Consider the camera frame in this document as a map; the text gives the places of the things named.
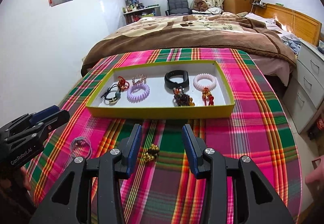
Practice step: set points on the pink plastic stool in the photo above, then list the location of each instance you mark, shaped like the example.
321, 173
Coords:
316, 178

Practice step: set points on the cluttered shelf desk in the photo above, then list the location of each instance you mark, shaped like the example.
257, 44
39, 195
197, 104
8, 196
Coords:
131, 17

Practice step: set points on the black wristband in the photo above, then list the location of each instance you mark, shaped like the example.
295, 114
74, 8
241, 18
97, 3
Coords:
186, 78

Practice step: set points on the red label bottle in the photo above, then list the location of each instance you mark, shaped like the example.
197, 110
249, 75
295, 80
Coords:
321, 122

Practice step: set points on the wall power strip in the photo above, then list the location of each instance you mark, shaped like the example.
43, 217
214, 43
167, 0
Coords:
258, 3

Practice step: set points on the wooden headboard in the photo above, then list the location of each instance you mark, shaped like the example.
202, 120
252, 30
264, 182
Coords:
301, 21

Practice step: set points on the dark armchair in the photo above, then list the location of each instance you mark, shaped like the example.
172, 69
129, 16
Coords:
178, 4

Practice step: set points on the white pillow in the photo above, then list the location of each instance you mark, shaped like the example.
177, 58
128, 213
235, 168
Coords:
258, 17

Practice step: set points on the brown teddy bear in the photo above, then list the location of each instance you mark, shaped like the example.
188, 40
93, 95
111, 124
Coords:
200, 2

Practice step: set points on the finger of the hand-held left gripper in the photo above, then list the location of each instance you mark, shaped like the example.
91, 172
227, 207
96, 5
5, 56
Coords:
54, 122
43, 113

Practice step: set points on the yellow cardboard tray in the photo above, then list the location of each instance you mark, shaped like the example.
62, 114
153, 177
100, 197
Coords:
157, 98

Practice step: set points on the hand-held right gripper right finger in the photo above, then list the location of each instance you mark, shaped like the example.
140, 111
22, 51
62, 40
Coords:
188, 148

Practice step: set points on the pink plaid blanket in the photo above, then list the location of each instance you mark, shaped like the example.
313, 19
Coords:
248, 137

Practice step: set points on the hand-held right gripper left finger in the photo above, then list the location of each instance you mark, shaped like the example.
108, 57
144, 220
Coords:
134, 148

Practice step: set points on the red knot ornament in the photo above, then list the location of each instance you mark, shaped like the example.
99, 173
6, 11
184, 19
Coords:
122, 83

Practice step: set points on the pale bed sheet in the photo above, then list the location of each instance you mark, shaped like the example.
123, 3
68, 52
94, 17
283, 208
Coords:
273, 67

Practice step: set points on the brown patterned blanket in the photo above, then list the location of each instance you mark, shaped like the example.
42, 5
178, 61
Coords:
177, 36

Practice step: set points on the grey drawer cabinet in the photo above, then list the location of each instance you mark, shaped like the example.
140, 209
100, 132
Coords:
303, 82

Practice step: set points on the blue clothing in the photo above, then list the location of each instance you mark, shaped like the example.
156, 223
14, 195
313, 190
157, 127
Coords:
291, 44

